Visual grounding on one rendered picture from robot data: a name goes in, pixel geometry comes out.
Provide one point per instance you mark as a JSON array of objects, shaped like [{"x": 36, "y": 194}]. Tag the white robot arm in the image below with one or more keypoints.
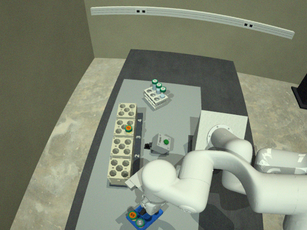
[{"x": 277, "y": 184}]

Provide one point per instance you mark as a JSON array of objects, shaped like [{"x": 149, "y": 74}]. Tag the cream bucket adapter with holes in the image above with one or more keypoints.
[
  {"x": 127, "y": 111},
  {"x": 122, "y": 148},
  {"x": 119, "y": 131},
  {"x": 119, "y": 170}
]

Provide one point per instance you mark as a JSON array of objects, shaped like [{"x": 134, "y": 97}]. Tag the green tube cap with grey dot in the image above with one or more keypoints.
[{"x": 140, "y": 223}]

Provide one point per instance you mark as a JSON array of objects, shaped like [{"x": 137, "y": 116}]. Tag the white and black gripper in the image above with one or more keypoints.
[{"x": 150, "y": 208}]

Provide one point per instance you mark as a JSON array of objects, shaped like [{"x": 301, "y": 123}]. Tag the blue tube rack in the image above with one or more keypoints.
[{"x": 146, "y": 217}]

